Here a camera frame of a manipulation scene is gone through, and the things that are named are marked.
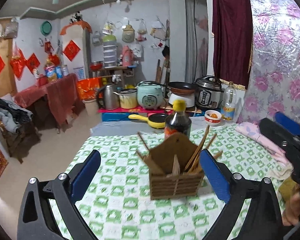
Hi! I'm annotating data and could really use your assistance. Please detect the red cloth covered table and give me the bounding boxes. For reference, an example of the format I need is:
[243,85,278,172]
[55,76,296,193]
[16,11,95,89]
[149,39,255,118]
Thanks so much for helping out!
[14,73,84,126]

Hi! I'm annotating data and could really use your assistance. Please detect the white induction cooker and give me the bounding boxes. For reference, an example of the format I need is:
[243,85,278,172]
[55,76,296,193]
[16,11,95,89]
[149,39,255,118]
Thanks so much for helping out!
[168,92,195,108]

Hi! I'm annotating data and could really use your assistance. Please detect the person right hand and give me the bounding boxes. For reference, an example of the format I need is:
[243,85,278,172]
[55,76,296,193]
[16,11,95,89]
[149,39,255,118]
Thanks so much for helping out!
[282,192,300,226]

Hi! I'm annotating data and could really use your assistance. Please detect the wooden chopstick four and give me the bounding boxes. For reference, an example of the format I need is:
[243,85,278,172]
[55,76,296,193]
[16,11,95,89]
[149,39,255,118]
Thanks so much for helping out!
[137,132,149,152]

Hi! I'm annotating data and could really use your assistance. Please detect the wooden chopstick two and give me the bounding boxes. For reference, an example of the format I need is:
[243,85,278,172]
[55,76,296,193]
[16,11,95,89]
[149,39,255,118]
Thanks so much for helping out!
[187,133,217,174]

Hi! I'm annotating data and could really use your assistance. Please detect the mint green rice cooker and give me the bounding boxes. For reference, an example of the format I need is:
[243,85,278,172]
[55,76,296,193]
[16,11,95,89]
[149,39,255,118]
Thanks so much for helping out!
[136,81,164,109]

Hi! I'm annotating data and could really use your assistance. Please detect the yellow frying pan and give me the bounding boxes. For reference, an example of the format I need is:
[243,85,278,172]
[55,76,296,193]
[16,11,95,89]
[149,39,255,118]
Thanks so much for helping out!
[128,113,168,129]

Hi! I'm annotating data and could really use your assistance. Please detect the steel electric kettle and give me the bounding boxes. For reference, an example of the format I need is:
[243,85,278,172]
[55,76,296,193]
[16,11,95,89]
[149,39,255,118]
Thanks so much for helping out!
[96,83,120,110]

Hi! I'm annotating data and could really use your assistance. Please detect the brown frying pan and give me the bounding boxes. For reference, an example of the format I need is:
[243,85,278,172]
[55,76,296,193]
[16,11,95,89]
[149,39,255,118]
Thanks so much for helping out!
[167,81,197,95]

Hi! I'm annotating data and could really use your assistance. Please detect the red white bowl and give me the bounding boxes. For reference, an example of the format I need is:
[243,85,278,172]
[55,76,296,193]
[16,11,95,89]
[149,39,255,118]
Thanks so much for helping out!
[204,110,222,126]

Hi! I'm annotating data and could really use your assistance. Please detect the clear oil bottle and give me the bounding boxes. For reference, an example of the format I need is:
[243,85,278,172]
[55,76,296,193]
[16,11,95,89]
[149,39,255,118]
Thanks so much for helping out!
[221,82,236,121]

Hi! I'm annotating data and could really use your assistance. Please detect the dark soy sauce bottle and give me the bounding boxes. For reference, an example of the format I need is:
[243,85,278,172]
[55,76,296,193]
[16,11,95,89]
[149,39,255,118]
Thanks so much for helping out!
[164,100,192,139]

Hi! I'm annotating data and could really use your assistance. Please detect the pink folded cloth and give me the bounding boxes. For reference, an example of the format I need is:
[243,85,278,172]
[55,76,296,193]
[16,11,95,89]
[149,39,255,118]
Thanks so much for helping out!
[235,122,293,181]

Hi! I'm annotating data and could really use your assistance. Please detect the wooden chopstick one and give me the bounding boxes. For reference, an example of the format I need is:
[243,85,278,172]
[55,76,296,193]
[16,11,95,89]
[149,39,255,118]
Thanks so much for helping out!
[184,125,210,171]

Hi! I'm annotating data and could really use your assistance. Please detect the yellow enamel pot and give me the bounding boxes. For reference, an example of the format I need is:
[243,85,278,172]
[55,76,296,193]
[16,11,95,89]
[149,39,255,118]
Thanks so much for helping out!
[113,88,138,109]

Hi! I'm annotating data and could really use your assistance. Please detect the green white patterned tablecloth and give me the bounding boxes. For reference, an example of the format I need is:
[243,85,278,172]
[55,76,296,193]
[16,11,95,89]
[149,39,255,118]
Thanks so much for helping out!
[69,125,284,239]

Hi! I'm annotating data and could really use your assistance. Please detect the black pressure cooker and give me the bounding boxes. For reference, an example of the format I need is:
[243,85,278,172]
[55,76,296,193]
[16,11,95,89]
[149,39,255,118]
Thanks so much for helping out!
[195,75,222,109]

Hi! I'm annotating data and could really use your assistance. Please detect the wooden chopstick three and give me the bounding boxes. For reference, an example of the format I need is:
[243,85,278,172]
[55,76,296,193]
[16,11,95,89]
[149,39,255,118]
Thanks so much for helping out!
[192,150,223,173]

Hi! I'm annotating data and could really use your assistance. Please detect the wooden utensil holder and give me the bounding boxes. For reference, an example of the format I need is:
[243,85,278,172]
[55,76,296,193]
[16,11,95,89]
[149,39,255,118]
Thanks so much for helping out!
[136,133,204,200]

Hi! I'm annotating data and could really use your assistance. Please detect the chair with clothes pile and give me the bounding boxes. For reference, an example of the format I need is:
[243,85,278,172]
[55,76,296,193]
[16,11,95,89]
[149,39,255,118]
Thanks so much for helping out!
[0,98,40,163]

